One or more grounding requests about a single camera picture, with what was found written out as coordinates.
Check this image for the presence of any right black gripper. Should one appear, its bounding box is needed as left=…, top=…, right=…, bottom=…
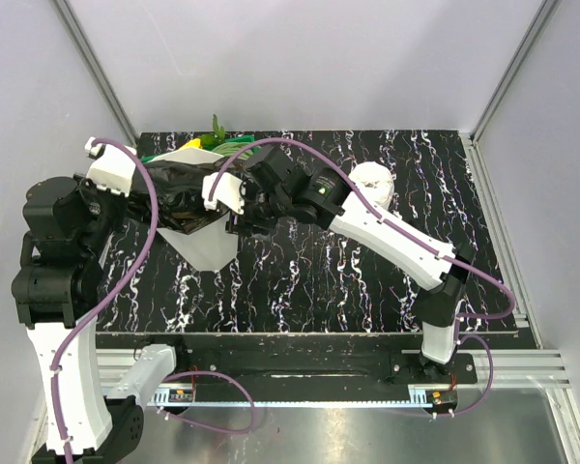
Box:
left=225, top=172, right=290, bottom=243

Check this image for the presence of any white translucent trash bin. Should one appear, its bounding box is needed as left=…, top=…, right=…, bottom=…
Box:
left=147, top=147, right=238, bottom=272

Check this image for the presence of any black trash bag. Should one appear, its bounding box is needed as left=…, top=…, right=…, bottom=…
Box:
left=144, top=159, right=228, bottom=235

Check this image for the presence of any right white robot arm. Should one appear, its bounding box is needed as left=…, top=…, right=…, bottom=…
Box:
left=202, top=139, right=474, bottom=383

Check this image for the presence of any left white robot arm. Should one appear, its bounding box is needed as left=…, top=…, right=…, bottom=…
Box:
left=12, top=177, right=190, bottom=463

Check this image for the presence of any green plastic basket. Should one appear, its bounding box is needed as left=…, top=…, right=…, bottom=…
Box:
left=137, top=134, right=262, bottom=163

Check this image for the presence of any green coiled bean bundle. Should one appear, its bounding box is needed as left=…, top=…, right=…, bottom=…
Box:
left=212, top=139, right=258, bottom=160

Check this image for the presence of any green leafy toy plant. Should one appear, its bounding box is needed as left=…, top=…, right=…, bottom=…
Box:
left=200, top=114, right=226, bottom=149

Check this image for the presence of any yellow toy vegetable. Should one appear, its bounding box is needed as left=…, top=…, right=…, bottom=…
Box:
left=182, top=138, right=202, bottom=149

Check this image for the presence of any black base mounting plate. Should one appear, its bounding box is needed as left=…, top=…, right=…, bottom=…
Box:
left=178, top=333, right=478, bottom=386

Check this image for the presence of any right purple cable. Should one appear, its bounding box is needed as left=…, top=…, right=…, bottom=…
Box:
left=207, top=137, right=516, bottom=418

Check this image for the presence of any purple cable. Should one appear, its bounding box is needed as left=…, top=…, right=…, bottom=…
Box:
left=207, top=137, right=516, bottom=418
left=50, top=137, right=257, bottom=464

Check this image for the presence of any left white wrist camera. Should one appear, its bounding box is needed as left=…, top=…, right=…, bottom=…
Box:
left=84, top=137, right=136, bottom=197

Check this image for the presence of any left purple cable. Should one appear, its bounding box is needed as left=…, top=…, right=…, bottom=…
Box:
left=50, top=137, right=257, bottom=464

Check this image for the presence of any right aluminium frame post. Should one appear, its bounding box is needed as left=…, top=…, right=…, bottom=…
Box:
left=468, top=0, right=560, bottom=144

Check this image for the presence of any aluminium frame post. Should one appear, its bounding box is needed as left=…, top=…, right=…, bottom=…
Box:
left=468, top=0, right=560, bottom=144
left=50, top=0, right=138, bottom=145

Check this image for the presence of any left aluminium frame post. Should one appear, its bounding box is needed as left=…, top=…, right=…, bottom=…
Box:
left=50, top=0, right=138, bottom=145

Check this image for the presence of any white slotted cable duct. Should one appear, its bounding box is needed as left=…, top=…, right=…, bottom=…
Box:
left=148, top=381, right=453, bottom=409

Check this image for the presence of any aluminium front rail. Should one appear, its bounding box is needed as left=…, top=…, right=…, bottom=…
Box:
left=97, top=349, right=570, bottom=390

